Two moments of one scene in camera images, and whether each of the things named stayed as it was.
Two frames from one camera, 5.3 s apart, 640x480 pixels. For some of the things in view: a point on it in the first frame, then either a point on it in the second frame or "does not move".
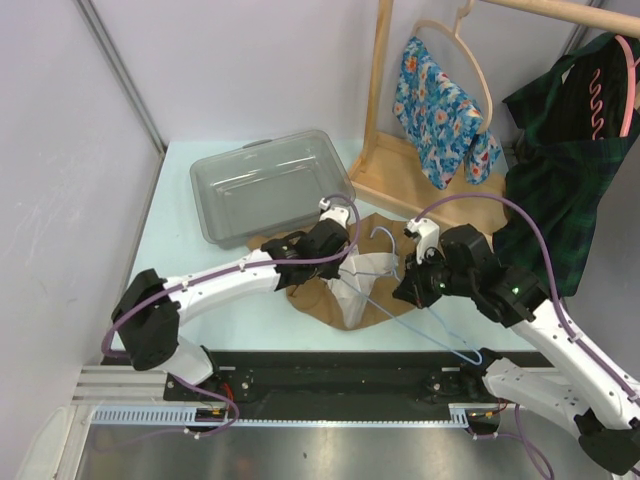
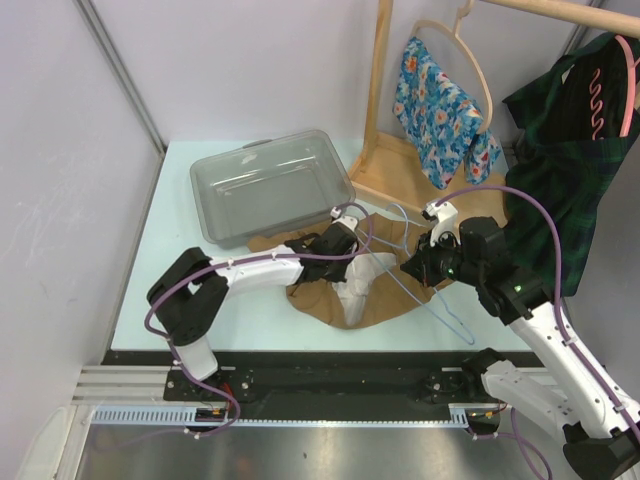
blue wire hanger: (416, 296) → (364, 231)
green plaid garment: (572, 135) does not move
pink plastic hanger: (632, 65) does not move
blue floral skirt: (444, 127) does not move
